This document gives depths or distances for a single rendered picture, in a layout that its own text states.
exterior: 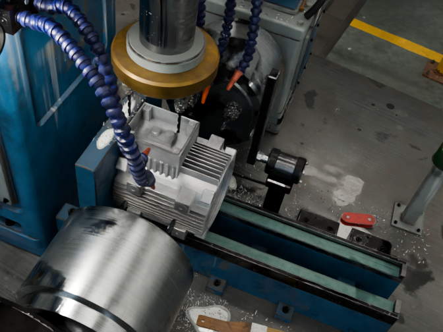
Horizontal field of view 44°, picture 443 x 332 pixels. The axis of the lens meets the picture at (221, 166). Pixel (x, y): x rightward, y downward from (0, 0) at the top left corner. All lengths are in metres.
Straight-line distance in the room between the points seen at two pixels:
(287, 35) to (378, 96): 0.54
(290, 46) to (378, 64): 1.99
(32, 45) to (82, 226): 0.30
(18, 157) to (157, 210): 0.28
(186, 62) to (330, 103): 0.91
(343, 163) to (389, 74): 1.78
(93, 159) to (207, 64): 0.27
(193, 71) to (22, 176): 0.38
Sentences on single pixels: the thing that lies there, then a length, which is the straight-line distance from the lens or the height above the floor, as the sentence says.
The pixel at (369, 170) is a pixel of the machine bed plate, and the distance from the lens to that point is 1.58.
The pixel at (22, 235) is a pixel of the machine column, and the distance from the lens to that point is 1.25.
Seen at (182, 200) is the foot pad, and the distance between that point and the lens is 1.04.
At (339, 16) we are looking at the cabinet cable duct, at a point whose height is 0.03.
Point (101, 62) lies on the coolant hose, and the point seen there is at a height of 1.41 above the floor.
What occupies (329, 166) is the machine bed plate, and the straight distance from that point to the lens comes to 1.55.
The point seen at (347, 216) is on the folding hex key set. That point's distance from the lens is 1.43.
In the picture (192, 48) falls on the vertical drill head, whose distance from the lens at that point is 0.91.
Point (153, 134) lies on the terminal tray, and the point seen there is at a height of 1.13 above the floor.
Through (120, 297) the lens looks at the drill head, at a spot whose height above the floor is 1.15.
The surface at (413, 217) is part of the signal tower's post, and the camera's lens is 1.48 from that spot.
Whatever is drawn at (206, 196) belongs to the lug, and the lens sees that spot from 1.04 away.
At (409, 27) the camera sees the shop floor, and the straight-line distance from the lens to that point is 3.75.
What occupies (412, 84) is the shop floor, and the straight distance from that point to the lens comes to 3.30.
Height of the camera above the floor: 1.91
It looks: 49 degrees down
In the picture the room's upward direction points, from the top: 11 degrees clockwise
